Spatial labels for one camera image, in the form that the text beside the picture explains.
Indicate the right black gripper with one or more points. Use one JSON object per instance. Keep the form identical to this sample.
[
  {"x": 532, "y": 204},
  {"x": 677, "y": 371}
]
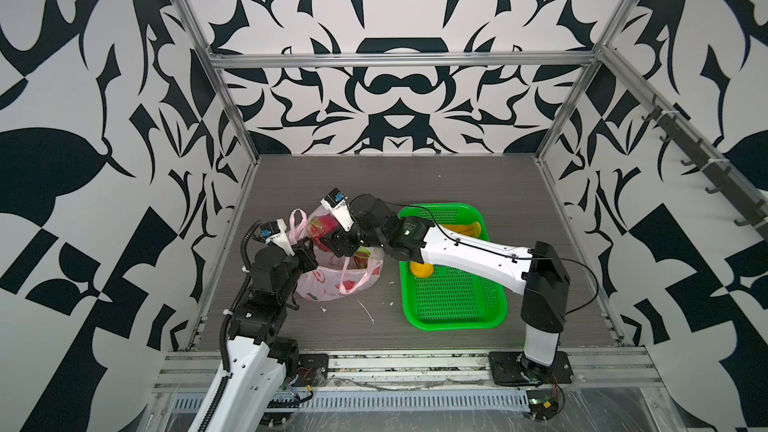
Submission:
[{"x": 339, "y": 238}]

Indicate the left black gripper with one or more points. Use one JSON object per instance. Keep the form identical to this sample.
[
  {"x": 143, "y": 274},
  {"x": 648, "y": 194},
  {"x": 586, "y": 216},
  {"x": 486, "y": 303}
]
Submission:
[{"x": 304, "y": 256}]

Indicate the red dragon fruit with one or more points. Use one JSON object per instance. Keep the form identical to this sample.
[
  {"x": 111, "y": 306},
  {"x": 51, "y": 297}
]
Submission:
[{"x": 321, "y": 225}]

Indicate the pink knotted plastic bag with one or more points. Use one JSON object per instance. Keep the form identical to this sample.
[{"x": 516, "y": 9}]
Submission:
[{"x": 335, "y": 277}]

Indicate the yellow orange fruit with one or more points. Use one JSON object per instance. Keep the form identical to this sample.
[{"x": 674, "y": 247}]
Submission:
[{"x": 421, "y": 270}]

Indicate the yellow banana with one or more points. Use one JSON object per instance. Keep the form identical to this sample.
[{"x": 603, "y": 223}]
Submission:
[{"x": 473, "y": 229}]

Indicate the green plastic basket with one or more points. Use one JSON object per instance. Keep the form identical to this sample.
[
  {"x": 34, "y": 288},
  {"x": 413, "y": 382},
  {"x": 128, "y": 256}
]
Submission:
[{"x": 450, "y": 299}]

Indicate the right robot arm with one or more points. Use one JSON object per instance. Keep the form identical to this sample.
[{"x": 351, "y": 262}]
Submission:
[{"x": 537, "y": 274}]

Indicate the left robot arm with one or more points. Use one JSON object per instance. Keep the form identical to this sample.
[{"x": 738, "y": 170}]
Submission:
[{"x": 255, "y": 361}]

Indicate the small electronics board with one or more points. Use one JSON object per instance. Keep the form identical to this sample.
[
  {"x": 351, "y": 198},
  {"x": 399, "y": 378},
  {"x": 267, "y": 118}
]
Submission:
[{"x": 545, "y": 405}]

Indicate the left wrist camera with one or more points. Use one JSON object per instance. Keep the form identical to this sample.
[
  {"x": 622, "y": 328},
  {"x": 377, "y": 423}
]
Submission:
[{"x": 275, "y": 233}]

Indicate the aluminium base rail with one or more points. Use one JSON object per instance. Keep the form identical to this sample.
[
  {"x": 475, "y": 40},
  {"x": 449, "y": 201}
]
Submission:
[{"x": 391, "y": 369}]

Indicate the white slotted cable duct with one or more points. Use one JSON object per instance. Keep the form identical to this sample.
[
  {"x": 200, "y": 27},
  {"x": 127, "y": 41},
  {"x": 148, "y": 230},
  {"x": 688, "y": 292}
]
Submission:
[{"x": 417, "y": 401}]

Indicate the aluminium frame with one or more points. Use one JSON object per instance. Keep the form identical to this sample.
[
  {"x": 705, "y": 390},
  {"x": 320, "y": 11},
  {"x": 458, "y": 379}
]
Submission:
[{"x": 559, "y": 78}]

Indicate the black wall hook rail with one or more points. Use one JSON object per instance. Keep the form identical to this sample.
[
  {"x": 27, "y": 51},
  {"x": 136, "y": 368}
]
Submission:
[{"x": 701, "y": 156}]

